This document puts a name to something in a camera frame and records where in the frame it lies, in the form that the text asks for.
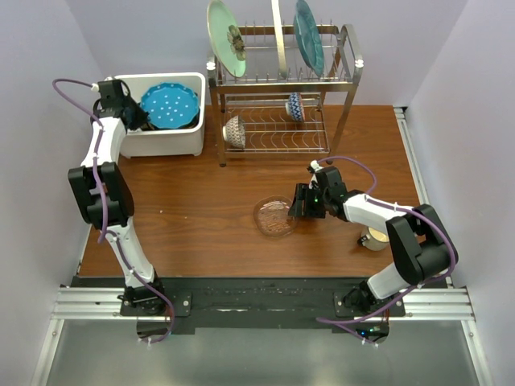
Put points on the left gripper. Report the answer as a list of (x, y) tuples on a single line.
[(142, 116)]

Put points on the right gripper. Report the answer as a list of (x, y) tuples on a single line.
[(303, 192)]

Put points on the turquoise scalloped plate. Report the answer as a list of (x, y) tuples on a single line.
[(170, 105)]

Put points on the dark teal bottom dish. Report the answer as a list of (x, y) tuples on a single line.
[(151, 127)]

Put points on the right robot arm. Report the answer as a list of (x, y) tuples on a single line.
[(422, 250)]

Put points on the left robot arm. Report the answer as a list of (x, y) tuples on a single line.
[(104, 198)]

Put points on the white plastic bin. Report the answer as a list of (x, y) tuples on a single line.
[(165, 142)]

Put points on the beige paper cup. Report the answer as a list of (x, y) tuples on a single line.
[(372, 239)]

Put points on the red patterned bowl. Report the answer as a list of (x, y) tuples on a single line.
[(233, 132)]

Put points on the blue zigzag bowl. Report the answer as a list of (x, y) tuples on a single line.
[(294, 107)]

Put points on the metal dish rack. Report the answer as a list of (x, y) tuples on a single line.
[(259, 96)]

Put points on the mint flower plate in rack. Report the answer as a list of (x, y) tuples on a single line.
[(226, 38)]

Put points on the beige plate in rack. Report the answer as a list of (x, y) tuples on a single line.
[(277, 20)]

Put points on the teal plate in rack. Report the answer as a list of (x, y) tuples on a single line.
[(308, 39)]

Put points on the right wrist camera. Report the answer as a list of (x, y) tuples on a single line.
[(313, 169)]

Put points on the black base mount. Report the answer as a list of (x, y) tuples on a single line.
[(252, 303)]

